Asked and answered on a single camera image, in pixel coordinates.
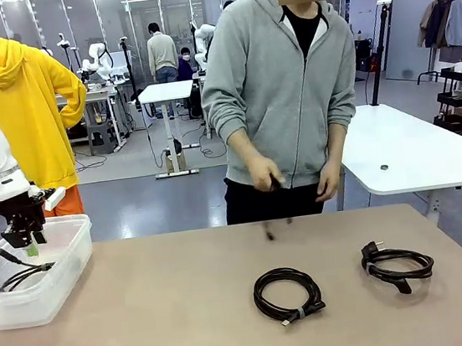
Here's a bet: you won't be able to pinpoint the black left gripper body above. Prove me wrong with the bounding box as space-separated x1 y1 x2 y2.
0 190 52 249

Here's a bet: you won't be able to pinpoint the thin black cable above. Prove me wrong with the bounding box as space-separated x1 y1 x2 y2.
0 241 59 294

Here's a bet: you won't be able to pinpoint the black power cord with plug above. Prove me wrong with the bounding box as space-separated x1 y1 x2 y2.
357 233 439 301

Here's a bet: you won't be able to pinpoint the black cable with grey tie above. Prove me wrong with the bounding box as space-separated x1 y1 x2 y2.
250 262 330 333

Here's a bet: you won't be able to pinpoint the person's right forearm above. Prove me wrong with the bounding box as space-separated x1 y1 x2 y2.
224 128 265 171

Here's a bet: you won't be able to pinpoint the person's left forearm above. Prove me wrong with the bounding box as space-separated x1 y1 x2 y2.
325 121 352 169

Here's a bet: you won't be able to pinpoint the person's left hand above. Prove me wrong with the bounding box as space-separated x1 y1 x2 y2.
310 159 345 204

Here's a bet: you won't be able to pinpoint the person's right hand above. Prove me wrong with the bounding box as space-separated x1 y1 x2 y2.
249 153 289 195

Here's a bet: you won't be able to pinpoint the clear plastic storage box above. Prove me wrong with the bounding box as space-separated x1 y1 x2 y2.
0 211 104 332

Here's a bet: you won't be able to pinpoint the orange shorts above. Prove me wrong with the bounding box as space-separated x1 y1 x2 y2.
41 183 87 220

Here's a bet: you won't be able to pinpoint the yellow hoodie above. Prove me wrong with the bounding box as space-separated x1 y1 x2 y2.
0 28 100 204

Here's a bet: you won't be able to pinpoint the white table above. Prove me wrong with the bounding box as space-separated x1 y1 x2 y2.
334 92 462 236

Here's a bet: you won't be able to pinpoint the grey step stool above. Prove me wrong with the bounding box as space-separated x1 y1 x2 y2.
85 121 122 158

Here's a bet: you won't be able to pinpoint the black trolley cart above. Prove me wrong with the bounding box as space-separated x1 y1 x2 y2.
426 65 462 139

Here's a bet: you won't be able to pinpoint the background work desk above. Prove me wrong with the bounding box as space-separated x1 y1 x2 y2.
54 84 129 159

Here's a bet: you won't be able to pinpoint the white standing desk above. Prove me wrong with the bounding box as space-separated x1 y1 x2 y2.
136 79 207 182

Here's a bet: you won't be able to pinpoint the clothes rack with jackets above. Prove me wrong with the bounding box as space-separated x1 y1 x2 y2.
406 0 462 85

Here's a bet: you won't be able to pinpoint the person in beige sweater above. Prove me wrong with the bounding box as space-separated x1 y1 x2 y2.
143 18 182 86

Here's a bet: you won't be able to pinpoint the seated person with mask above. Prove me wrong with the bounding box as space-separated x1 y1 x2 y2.
173 45 196 83

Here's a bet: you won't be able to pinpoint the person in grey hoodie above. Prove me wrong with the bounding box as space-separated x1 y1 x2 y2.
188 0 383 228

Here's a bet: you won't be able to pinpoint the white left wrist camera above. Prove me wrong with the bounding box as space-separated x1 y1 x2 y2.
40 185 69 214

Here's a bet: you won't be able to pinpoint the black camera tripod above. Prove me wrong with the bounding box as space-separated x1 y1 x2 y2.
117 34 145 111

